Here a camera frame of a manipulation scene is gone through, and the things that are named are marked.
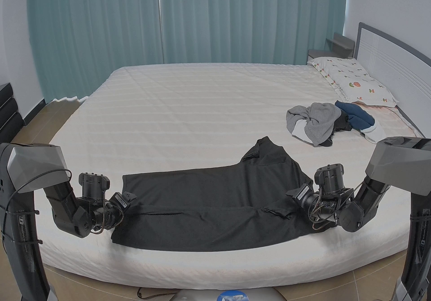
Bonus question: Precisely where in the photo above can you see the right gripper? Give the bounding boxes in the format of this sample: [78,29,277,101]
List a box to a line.
[286,183,325,219]

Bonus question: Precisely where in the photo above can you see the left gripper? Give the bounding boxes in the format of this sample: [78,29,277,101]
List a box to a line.
[103,191,139,226]

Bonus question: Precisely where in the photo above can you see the black T-shirt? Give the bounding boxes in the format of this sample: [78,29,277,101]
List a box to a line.
[110,136,337,252]

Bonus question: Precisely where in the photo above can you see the pile of clothes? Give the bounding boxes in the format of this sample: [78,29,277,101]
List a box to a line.
[286,100,386,148]

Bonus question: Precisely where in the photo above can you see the bed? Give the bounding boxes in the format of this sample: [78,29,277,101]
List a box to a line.
[32,22,431,288]

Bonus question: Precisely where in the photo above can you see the white printed pillow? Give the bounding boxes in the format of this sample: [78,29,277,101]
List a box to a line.
[307,56,399,107]

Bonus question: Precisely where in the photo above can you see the dark grey chest of drawers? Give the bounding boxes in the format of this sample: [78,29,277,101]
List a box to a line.
[0,83,26,139]

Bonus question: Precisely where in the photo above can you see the grey bedside table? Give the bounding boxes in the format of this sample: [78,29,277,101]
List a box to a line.
[307,32,355,59]

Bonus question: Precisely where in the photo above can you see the blue-green curtain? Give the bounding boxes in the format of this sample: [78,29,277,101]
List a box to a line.
[158,0,347,65]
[27,0,162,102]

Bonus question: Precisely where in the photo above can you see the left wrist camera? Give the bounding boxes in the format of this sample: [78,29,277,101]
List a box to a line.
[78,172,110,201]

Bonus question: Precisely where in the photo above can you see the black cable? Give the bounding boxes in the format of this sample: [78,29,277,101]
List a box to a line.
[8,168,72,203]
[136,287,177,301]

